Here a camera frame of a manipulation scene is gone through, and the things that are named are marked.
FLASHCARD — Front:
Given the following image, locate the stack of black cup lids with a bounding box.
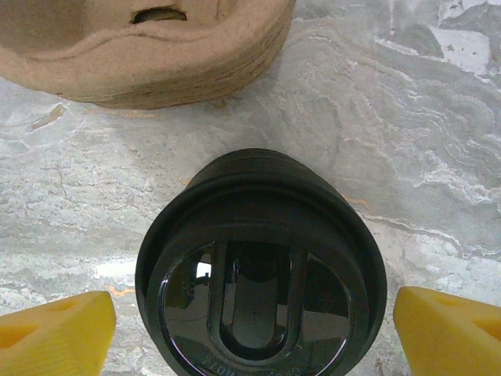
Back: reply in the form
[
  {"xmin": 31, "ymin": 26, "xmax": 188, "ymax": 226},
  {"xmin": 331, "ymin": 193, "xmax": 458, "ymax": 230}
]
[{"xmin": 186, "ymin": 147, "xmax": 348, "ymax": 197}]

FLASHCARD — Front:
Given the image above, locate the stack of pulp cup carriers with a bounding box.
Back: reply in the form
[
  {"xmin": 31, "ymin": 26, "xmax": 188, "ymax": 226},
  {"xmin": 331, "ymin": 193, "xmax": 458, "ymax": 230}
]
[{"xmin": 0, "ymin": 15, "xmax": 293, "ymax": 111}]

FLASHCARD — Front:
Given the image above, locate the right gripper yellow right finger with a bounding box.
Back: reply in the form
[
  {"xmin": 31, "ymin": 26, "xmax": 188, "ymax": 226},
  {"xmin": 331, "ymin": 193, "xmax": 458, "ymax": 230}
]
[{"xmin": 393, "ymin": 285, "xmax": 501, "ymax": 376}]

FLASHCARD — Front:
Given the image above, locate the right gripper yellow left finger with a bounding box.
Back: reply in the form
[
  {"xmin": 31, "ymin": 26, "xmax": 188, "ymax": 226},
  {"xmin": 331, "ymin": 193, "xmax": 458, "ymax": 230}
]
[{"xmin": 0, "ymin": 290, "xmax": 117, "ymax": 376}]

